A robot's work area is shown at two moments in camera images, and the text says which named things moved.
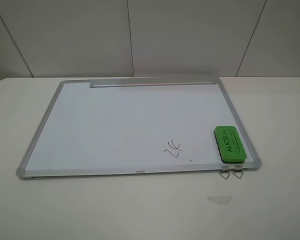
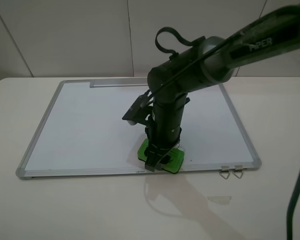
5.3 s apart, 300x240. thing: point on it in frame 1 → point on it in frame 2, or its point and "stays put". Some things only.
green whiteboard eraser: [229, 144] → [176, 156]
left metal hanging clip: [225, 169] stays put
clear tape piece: [220, 200] stays put
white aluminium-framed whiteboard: [122, 127] stays put
